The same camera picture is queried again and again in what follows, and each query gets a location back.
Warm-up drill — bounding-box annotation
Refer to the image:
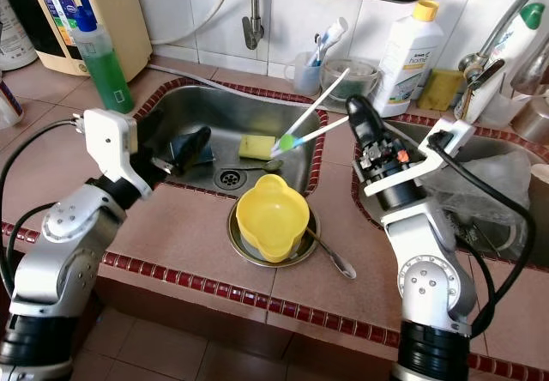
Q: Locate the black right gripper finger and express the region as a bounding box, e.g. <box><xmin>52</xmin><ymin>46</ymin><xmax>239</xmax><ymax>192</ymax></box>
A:
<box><xmin>366</xmin><ymin>100</ymin><xmax>389</xmax><ymax>146</ymax></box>
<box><xmin>346</xmin><ymin>94</ymin><xmax>370</xmax><ymax>144</ymax></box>

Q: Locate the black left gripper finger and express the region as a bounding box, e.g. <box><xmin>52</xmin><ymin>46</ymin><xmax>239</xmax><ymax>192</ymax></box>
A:
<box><xmin>150</xmin><ymin>108</ymin><xmax>178</xmax><ymax>144</ymax></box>
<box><xmin>185</xmin><ymin>127</ymin><xmax>217</xmax><ymax>172</ymax></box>

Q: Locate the teal bunny cup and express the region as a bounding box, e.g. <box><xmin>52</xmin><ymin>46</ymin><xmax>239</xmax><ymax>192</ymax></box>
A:
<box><xmin>168</xmin><ymin>130</ymin><xmax>202</xmax><ymax>166</ymax></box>

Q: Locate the white training chopsticks green hinge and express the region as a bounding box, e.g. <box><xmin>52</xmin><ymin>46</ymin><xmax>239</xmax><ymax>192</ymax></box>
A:
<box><xmin>270</xmin><ymin>66</ymin><xmax>351</xmax><ymax>157</ymax></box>

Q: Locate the stainless steel plate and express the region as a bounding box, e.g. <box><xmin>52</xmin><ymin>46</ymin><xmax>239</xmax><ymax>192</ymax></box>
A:
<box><xmin>227</xmin><ymin>199</ymin><xmax>320</xmax><ymax>269</ymax></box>

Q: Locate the yellow plastic bowl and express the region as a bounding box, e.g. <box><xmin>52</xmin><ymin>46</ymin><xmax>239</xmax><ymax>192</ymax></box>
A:
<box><xmin>236</xmin><ymin>173</ymin><xmax>310</xmax><ymax>264</ymax></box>

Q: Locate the chrome kitchen tap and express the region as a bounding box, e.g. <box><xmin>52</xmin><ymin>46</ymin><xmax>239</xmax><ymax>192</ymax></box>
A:
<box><xmin>510</xmin><ymin>46</ymin><xmax>549</xmax><ymax>99</ymax></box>

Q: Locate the clear plastic bowl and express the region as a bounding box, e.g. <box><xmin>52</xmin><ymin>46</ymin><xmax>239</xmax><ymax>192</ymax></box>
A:
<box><xmin>320</xmin><ymin>57</ymin><xmax>381</xmax><ymax>107</ymax></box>

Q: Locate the yellow dish sponge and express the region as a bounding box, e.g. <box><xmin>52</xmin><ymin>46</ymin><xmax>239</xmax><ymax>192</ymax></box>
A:
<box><xmin>238</xmin><ymin>134</ymin><xmax>275</xmax><ymax>160</ymax></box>

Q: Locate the green dish soap bottle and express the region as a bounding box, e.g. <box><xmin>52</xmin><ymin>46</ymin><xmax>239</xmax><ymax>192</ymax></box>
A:
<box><xmin>70</xmin><ymin>0</ymin><xmax>136</xmax><ymax>114</ymax></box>

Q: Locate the clear plastic toothbrush cup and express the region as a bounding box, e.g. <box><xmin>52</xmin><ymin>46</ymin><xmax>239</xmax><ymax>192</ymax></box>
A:
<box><xmin>285</xmin><ymin>51</ymin><xmax>323</xmax><ymax>97</ymax></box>

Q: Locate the steel spoon in sink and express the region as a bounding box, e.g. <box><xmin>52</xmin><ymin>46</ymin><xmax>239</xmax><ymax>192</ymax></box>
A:
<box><xmin>227</xmin><ymin>160</ymin><xmax>284</xmax><ymax>176</ymax></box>

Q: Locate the mustard yellow sponge block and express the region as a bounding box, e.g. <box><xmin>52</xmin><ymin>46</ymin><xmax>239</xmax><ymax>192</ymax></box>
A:
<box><xmin>419</xmin><ymin>68</ymin><xmax>467</xmax><ymax>112</ymax></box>

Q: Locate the blue toothbrush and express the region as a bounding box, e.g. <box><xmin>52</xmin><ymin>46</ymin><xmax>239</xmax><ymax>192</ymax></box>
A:
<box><xmin>311</xmin><ymin>29</ymin><xmax>329</xmax><ymax>66</ymax></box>

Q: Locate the white detergent bottle yellow cap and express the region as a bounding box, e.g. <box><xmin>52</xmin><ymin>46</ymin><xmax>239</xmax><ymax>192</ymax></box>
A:
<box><xmin>371</xmin><ymin>0</ymin><xmax>445</xmax><ymax>118</ymax></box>

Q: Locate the white toothpaste tube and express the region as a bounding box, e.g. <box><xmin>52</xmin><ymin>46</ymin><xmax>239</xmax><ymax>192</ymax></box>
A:
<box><xmin>319</xmin><ymin>16</ymin><xmax>350</xmax><ymax>56</ymax></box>

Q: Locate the beige water filter machine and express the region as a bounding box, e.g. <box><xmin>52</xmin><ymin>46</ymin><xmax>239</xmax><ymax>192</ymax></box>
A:
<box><xmin>21</xmin><ymin>0</ymin><xmax>154</xmax><ymax>79</ymax></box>

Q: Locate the steel fork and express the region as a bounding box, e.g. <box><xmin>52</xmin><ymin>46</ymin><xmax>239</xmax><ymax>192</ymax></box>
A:
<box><xmin>305</xmin><ymin>227</ymin><xmax>357</xmax><ymax>281</ymax></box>

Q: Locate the chrome faucet brass lever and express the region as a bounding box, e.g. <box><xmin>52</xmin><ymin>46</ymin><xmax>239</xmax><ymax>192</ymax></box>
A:
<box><xmin>455</xmin><ymin>0</ymin><xmax>549</xmax><ymax>124</ymax></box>

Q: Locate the white printed mug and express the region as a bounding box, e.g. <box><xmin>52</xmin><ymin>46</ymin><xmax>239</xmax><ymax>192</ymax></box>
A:
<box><xmin>0</xmin><ymin>79</ymin><xmax>25</xmax><ymax>129</ymax></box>

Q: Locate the steel cup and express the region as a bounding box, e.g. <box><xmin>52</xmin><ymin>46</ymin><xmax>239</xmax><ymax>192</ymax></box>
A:
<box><xmin>510</xmin><ymin>94</ymin><xmax>549</xmax><ymax>146</ymax></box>

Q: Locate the white jug green cap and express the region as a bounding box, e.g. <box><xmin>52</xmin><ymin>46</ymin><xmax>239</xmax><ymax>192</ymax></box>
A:
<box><xmin>0</xmin><ymin>0</ymin><xmax>39</xmax><ymax>71</ymax></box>

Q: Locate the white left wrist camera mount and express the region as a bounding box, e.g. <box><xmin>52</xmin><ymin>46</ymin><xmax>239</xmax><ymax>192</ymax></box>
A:
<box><xmin>81</xmin><ymin>109</ymin><xmax>151</xmax><ymax>197</ymax></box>

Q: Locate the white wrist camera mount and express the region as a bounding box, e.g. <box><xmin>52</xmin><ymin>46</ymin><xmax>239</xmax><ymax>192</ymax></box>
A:
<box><xmin>81</xmin><ymin>109</ymin><xmax>151</xmax><ymax>197</ymax></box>
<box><xmin>363</xmin><ymin>119</ymin><xmax>477</xmax><ymax>197</ymax></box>

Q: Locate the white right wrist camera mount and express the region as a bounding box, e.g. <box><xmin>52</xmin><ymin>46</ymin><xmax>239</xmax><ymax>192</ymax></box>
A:
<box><xmin>363</xmin><ymin>119</ymin><xmax>477</xmax><ymax>197</ymax></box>

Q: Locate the thin white hose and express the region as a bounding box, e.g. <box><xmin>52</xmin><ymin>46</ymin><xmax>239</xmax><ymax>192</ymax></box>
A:
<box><xmin>150</xmin><ymin>0</ymin><xmax>254</xmax><ymax>47</ymax></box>

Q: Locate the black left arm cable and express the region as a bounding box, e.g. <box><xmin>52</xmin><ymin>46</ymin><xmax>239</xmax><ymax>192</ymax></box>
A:
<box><xmin>0</xmin><ymin>119</ymin><xmax>87</xmax><ymax>296</ymax></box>

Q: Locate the chrome wall tap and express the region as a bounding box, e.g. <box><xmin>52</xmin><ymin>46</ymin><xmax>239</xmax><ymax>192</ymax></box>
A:
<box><xmin>242</xmin><ymin>0</ymin><xmax>267</xmax><ymax>51</ymax></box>

